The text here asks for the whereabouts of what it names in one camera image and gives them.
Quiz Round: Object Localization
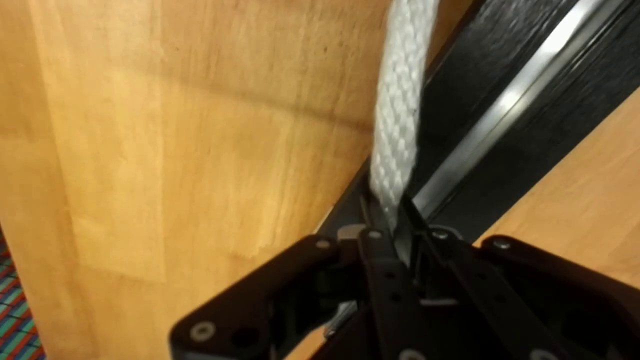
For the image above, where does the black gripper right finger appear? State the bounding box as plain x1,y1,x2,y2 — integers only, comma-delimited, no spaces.
395,198,640,360

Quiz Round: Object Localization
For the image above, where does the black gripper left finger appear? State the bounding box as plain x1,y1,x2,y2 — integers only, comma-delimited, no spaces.
167,194,428,360

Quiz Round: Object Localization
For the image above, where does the white braided rope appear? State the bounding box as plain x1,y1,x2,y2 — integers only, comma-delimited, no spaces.
367,0,442,232

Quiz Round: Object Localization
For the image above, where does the long black bar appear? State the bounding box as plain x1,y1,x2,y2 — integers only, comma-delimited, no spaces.
317,0,640,247

